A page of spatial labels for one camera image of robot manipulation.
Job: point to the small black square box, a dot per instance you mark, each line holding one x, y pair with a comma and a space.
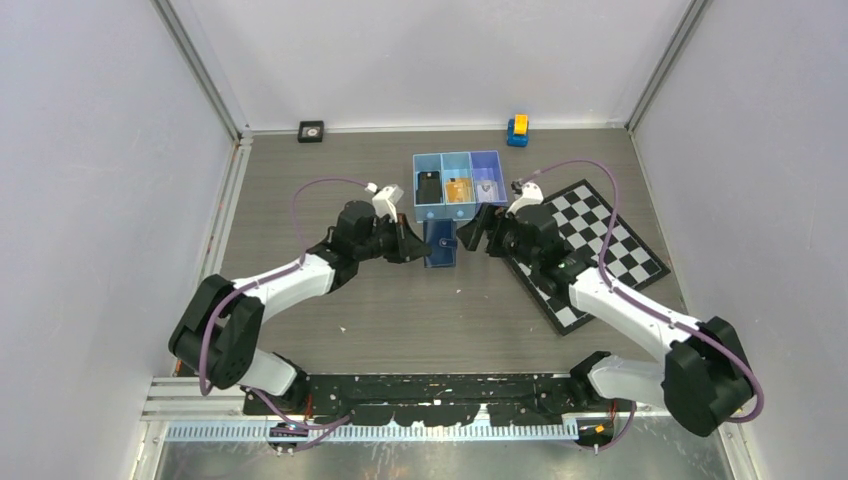
311, 131

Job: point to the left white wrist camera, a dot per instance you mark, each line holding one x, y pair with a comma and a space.
385, 199

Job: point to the blue card holder wallet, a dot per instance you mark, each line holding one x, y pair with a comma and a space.
440, 236

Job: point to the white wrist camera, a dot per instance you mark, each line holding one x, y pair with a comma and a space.
525, 194
385, 199

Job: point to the black and white checkerboard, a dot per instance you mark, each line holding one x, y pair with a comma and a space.
582, 217

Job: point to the blue and yellow toy car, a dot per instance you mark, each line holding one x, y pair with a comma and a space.
517, 131

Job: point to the gold cards stack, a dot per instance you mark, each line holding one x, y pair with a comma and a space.
459, 190

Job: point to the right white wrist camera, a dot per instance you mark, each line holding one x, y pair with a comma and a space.
525, 194

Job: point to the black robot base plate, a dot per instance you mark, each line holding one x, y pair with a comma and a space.
435, 400

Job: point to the blue three-compartment organizer tray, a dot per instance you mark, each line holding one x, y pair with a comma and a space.
477, 165

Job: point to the black cards stack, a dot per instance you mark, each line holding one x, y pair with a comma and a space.
429, 188

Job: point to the silver VIP cards stack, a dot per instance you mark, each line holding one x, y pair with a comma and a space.
486, 191

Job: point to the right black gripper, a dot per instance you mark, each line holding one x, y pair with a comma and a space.
494, 219

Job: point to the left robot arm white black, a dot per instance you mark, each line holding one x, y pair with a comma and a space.
217, 335

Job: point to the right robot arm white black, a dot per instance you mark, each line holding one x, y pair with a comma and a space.
699, 371

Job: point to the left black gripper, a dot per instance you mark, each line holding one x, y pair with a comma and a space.
407, 245

